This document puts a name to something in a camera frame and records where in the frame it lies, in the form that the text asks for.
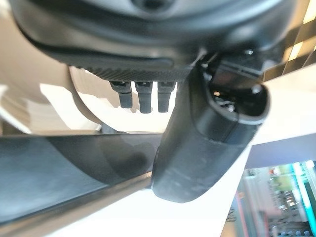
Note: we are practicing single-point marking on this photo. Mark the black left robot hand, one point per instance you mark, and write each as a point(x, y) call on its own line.
point(138, 37)

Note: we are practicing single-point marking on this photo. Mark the black lattice shelf with lights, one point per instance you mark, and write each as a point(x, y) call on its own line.
point(300, 37)

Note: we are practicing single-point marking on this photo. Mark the colourful blurred goods display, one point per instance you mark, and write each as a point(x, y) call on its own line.
point(276, 202)

